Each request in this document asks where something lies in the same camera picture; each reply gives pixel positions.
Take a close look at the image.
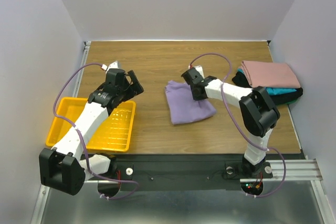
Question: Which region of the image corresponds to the purple t shirt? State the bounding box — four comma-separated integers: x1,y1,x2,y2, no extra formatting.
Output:
165,80,216,125

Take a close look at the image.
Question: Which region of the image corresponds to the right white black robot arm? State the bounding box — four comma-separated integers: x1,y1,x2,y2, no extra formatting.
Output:
181,67,280,177

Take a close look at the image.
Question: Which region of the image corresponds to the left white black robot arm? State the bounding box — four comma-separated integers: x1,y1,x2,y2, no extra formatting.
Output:
39,62,144,195

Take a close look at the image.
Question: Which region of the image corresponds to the black folded t shirt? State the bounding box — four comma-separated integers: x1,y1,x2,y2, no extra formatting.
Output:
231,73,304,108

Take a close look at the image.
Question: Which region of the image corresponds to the yellow plastic tray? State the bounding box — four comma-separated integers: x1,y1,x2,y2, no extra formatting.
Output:
46,97,136,152

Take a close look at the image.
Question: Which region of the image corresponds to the pink folded t shirt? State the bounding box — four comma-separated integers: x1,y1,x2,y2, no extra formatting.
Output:
238,60,301,89

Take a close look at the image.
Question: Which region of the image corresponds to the teal folded t shirt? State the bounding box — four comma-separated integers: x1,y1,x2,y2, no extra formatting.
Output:
232,69,296,95

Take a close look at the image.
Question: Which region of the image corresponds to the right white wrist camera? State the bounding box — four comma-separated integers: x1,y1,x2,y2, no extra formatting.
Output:
189,65,205,78

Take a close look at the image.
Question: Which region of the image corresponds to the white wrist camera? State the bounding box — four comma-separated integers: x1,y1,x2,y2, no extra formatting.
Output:
101,61,121,72
189,65,205,78

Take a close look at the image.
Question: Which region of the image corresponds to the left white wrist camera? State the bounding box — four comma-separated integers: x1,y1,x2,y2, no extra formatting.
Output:
101,61,121,72

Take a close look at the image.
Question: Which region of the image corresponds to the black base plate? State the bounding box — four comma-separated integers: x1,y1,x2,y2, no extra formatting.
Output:
54,152,305,192

